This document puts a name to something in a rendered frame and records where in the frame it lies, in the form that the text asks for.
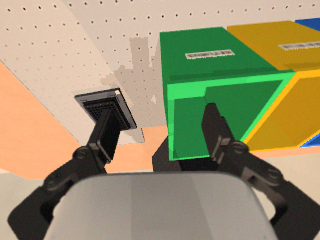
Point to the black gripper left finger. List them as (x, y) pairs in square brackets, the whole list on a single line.
[(31, 219)]

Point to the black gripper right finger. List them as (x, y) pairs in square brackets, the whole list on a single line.
[(297, 216)]

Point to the blue open-top bin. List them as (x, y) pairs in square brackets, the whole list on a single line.
[(313, 23)]

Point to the yellow open-top bin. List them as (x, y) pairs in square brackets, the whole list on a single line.
[(296, 119)]

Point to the green bin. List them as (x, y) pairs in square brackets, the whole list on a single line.
[(210, 65)]

